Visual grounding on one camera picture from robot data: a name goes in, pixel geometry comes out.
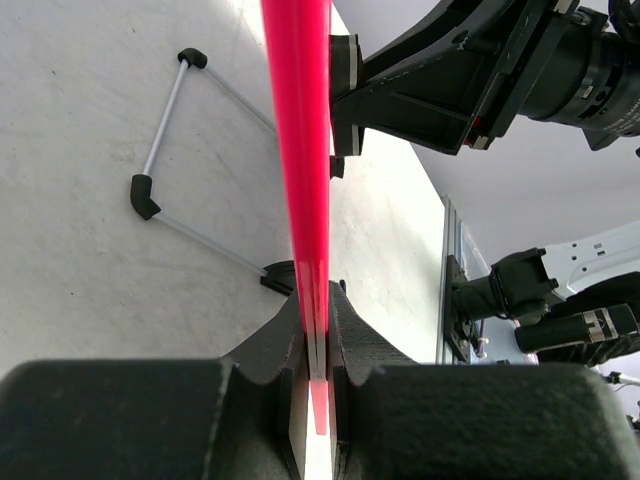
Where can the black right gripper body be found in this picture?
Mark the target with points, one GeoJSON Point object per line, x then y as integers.
{"type": "Point", "coordinates": [536, 33]}

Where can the aluminium front rail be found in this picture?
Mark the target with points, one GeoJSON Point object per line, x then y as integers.
{"type": "Point", "coordinates": [447, 349]}

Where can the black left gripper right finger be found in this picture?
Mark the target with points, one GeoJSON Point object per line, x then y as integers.
{"type": "Point", "coordinates": [394, 418]}

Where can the whiteboard wire stand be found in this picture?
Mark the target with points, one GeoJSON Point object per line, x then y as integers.
{"type": "Point", "coordinates": [212, 174]}

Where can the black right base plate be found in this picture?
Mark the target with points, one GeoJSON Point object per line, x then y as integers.
{"type": "Point", "coordinates": [458, 330]}

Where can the pink framed whiteboard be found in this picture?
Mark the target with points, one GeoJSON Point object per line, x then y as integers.
{"type": "Point", "coordinates": [297, 36]}

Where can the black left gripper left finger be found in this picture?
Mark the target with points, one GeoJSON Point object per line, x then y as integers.
{"type": "Point", "coordinates": [241, 416]}

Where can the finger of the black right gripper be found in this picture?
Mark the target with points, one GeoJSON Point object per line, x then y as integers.
{"type": "Point", "coordinates": [425, 86]}

